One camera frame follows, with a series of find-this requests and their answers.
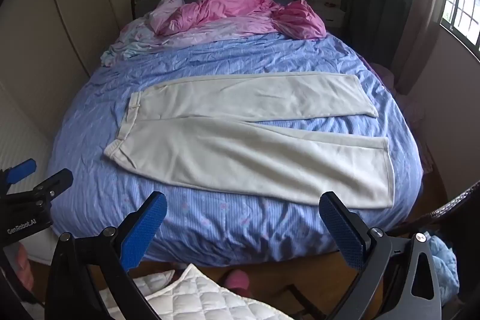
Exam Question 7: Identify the light blue crumpled cloth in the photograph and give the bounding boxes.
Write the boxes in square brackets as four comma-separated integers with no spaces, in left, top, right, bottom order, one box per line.
[427,235,460,296]

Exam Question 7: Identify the barred window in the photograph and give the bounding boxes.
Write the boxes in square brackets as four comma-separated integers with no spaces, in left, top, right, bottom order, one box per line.
[439,0,480,62]

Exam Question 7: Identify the white nightstand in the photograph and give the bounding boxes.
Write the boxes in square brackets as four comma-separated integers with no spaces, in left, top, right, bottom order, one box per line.
[322,3,346,27]

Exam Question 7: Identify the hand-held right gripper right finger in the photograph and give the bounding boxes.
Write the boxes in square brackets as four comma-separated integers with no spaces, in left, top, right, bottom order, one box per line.
[319,191,443,320]

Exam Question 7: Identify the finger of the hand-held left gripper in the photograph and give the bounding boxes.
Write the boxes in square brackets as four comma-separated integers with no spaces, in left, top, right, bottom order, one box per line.
[0,159,37,195]
[7,168,74,209]

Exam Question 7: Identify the person's left hand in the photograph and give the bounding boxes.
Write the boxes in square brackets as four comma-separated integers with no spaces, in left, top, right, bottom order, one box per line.
[17,244,35,288]

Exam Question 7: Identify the pink slipper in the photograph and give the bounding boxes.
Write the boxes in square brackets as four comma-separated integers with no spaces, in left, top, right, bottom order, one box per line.
[223,269,251,296]

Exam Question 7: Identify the pale pastel crumpled sheet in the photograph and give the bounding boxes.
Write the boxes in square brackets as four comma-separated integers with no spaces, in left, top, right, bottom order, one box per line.
[100,0,280,67]

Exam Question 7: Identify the pink satin quilt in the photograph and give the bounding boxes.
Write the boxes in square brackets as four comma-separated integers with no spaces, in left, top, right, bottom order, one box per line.
[150,0,327,40]

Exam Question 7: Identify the cream pants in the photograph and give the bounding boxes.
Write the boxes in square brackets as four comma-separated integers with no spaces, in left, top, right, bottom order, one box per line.
[103,72,395,208]

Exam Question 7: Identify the cream wardrobe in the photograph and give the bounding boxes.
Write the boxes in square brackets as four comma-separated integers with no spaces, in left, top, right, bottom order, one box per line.
[0,0,136,141]

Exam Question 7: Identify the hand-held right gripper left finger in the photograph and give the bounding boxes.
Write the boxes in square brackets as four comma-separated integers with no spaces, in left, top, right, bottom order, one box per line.
[45,191,168,320]

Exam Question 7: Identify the blue striped floral duvet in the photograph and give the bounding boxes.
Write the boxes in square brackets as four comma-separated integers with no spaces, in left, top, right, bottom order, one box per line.
[47,31,424,268]

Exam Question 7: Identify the dark wicker chair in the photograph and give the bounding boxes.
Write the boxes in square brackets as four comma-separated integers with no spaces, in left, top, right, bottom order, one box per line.
[390,181,480,232]

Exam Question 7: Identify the white quilted mat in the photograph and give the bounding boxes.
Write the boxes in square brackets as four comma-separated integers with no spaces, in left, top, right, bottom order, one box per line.
[100,263,286,320]

